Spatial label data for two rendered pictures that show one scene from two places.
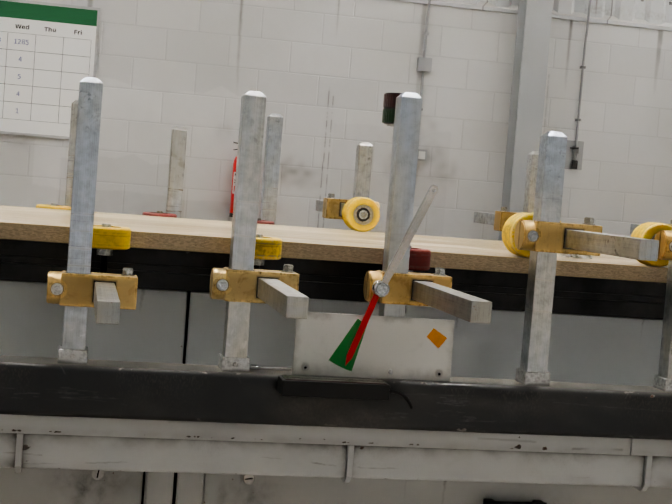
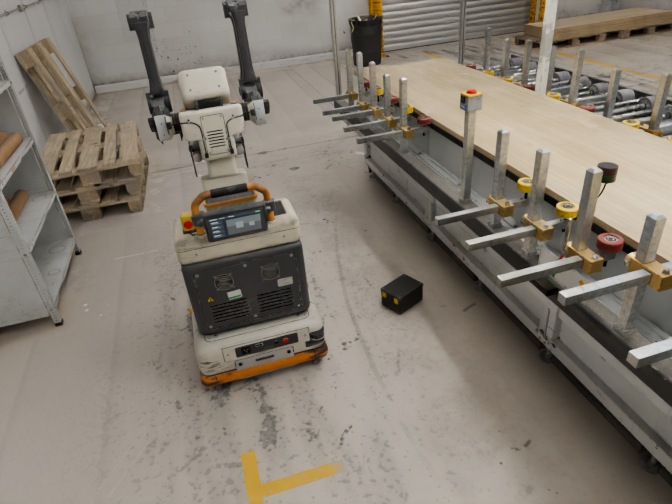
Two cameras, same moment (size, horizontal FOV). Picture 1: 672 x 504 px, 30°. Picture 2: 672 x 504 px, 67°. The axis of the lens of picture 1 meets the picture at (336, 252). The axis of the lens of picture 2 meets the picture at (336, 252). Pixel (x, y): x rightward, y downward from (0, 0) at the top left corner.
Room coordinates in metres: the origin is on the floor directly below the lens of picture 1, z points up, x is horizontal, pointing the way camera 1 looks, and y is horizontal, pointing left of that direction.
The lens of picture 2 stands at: (1.15, -1.49, 1.83)
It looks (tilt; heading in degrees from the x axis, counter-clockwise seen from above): 32 degrees down; 88
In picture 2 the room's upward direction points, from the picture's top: 5 degrees counter-clockwise
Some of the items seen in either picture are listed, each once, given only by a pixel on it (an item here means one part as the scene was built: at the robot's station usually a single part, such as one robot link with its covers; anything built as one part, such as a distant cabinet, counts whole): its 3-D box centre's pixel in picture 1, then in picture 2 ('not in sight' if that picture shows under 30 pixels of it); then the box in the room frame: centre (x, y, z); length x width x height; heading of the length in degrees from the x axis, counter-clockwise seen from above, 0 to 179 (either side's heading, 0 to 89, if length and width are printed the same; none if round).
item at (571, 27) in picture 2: not in sight; (598, 22); (6.33, 7.51, 0.23); 2.41 x 0.77 x 0.17; 13
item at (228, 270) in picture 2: not in sight; (242, 256); (0.78, 0.56, 0.59); 0.55 x 0.34 x 0.83; 11
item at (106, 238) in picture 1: (104, 258); (526, 192); (2.04, 0.38, 0.85); 0.08 x 0.08 x 0.11
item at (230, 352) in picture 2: not in sight; (266, 344); (0.85, 0.34, 0.23); 0.41 x 0.02 x 0.08; 11
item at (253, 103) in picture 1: (242, 244); (535, 209); (1.97, 0.15, 0.90); 0.04 x 0.04 x 0.48; 12
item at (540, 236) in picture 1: (557, 237); (648, 270); (2.08, -0.36, 0.95); 0.14 x 0.06 x 0.05; 102
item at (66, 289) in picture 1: (92, 289); (499, 204); (1.92, 0.37, 0.81); 0.14 x 0.06 x 0.05; 102
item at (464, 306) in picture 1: (436, 297); (556, 267); (1.92, -0.16, 0.84); 0.43 x 0.03 x 0.04; 12
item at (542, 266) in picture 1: (541, 276); (636, 285); (2.07, -0.34, 0.88); 0.04 x 0.04 x 0.48; 12
